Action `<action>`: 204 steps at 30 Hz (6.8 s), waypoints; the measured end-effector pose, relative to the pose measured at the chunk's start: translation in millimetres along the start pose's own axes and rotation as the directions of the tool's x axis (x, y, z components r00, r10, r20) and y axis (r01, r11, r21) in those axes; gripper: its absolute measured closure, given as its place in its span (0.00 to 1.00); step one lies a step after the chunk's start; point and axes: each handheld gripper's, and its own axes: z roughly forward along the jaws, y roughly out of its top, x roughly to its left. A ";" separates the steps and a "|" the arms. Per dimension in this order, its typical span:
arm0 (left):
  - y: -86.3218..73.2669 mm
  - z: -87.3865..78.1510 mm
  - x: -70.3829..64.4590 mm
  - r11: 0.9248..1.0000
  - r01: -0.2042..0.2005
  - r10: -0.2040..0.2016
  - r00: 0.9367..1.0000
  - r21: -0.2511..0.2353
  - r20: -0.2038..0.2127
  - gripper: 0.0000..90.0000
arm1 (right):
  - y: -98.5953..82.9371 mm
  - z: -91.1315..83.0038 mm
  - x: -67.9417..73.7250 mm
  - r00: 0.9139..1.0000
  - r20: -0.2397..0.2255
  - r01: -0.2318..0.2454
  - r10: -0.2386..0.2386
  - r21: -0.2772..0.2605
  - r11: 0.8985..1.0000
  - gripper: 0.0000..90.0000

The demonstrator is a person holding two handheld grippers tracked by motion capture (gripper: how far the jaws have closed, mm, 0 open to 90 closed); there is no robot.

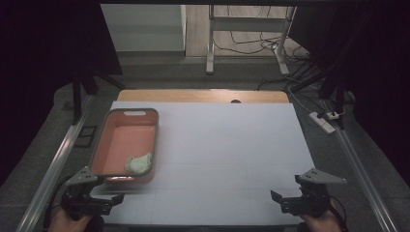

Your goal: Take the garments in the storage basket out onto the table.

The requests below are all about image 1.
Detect pink plastic bin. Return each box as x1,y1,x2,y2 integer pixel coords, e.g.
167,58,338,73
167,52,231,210
89,107,161,186

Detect black curtain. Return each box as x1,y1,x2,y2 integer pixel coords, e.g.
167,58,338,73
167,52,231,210
289,0,410,180
0,0,124,188

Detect aluminium rail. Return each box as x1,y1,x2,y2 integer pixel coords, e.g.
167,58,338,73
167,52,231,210
321,99,400,232
14,96,95,232

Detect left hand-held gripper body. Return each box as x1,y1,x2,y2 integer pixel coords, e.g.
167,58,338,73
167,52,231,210
60,165,114,222

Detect black floor cables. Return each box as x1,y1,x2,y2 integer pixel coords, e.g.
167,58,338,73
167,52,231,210
212,5,312,64

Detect white power strip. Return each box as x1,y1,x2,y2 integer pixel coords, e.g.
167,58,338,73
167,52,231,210
307,111,337,135

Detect person's right hand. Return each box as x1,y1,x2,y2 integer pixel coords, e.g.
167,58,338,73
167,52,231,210
298,199,344,232

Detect dark floor panel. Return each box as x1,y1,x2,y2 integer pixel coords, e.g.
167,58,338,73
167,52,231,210
73,125,99,149

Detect person's left hand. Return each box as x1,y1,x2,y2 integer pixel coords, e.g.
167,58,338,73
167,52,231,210
47,206,95,232

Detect white metal desk frame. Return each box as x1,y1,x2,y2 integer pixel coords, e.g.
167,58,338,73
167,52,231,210
205,4,298,77

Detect white table sheet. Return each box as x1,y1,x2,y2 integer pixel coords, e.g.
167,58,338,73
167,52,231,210
91,101,315,227

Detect wooden table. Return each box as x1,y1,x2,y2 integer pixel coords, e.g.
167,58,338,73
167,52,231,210
116,89,290,104

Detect white cable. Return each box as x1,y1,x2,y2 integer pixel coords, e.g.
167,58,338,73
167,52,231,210
286,85,314,114

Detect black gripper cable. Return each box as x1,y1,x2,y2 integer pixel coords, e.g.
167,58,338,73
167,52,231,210
328,198,350,232
42,174,73,231

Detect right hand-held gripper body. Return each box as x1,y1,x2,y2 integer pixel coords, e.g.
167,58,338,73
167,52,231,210
279,167,348,218

